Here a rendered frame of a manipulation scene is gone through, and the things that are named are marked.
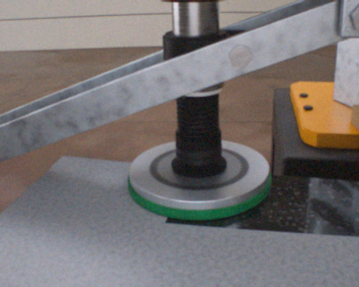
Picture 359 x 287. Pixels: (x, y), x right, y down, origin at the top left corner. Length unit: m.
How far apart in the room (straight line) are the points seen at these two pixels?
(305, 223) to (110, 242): 0.25
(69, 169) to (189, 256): 0.31
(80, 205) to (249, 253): 0.26
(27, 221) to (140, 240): 0.17
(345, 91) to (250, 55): 0.79
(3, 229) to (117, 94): 0.24
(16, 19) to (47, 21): 0.53
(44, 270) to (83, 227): 0.09
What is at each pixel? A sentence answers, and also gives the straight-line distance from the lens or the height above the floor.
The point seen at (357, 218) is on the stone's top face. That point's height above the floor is 0.86.
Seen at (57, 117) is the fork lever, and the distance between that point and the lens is 0.60.
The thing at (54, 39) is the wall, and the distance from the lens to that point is 6.97.
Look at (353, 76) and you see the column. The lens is 1.26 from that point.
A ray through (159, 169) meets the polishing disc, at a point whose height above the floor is 0.89.
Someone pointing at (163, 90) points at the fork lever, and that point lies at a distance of 0.55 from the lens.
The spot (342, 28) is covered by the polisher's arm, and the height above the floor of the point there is 1.11.
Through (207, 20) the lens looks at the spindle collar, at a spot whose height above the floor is 1.11.
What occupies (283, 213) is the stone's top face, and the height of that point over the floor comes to 0.86.
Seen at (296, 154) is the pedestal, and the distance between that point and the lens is 1.05.
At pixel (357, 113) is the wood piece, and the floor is 0.82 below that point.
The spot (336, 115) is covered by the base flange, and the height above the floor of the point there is 0.78.
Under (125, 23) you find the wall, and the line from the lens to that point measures 6.61.
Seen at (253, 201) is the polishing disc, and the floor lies 0.87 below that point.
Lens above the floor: 1.18
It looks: 22 degrees down
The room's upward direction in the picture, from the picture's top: 1 degrees counter-clockwise
